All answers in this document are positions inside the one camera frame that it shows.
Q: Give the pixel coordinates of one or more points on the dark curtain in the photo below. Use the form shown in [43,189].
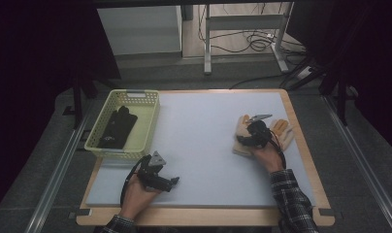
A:
[39,48]
[362,48]

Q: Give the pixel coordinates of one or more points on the grey metal stand frame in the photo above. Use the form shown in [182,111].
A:
[242,22]

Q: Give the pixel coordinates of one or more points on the white cabinet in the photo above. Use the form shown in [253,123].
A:
[142,30]

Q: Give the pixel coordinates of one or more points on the white power strip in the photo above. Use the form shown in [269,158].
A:
[304,72]

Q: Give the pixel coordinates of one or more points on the black glove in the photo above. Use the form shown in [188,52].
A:
[118,129]

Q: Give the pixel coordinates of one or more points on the wooden table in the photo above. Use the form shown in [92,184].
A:
[190,216]

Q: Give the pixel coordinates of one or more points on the cream plastic basket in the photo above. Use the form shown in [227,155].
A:
[142,129]

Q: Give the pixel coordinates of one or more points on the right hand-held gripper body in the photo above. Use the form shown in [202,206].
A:
[257,132]

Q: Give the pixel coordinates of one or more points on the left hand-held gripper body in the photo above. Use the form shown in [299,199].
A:
[155,176]

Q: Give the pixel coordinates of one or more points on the black stand leg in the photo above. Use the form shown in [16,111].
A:
[342,100]
[77,103]

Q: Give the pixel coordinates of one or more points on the person's left hand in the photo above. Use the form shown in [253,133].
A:
[137,197]

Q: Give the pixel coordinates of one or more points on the aluminium floor rail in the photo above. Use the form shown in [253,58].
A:
[55,174]
[362,165]

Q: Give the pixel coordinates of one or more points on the person's right hand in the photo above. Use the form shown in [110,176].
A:
[270,158]

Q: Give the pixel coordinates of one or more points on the white foam mat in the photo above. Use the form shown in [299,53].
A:
[200,145]

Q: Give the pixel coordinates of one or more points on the beige work glove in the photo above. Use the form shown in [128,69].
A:
[242,134]
[283,132]

